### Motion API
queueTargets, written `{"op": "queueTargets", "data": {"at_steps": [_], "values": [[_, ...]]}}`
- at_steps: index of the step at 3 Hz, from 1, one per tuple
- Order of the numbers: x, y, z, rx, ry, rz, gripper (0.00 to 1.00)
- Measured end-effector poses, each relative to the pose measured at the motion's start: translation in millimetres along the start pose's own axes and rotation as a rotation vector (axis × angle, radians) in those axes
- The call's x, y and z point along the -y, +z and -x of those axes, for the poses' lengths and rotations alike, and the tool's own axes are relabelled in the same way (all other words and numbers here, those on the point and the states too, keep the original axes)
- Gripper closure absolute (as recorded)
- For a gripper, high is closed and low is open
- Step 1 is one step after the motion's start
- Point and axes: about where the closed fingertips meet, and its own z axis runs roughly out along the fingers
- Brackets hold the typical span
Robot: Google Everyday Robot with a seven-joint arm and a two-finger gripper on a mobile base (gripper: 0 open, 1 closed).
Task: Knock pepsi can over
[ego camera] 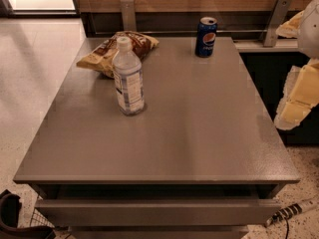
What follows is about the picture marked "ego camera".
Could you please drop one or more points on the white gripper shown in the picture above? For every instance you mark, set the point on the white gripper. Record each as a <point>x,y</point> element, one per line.
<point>311,29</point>

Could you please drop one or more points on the blue pepsi can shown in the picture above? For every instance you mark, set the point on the blue pepsi can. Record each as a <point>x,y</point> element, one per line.
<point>205,38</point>

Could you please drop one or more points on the clear plastic water bottle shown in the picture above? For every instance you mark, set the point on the clear plastic water bottle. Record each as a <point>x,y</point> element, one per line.
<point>128,76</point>

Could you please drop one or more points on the brown chip bag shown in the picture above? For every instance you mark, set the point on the brown chip bag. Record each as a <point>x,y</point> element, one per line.
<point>101,59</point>

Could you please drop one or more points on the right metal bracket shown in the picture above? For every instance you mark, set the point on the right metal bracket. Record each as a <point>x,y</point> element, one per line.
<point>277,17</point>

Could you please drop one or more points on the metal bracket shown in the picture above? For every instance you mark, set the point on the metal bracket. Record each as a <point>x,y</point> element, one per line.
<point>128,15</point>
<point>277,17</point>

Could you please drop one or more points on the left metal bracket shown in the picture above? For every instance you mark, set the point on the left metal bracket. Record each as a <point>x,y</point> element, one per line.
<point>128,15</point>

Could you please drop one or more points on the wire basket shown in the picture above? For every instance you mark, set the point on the wire basket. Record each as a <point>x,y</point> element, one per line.
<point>38,219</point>

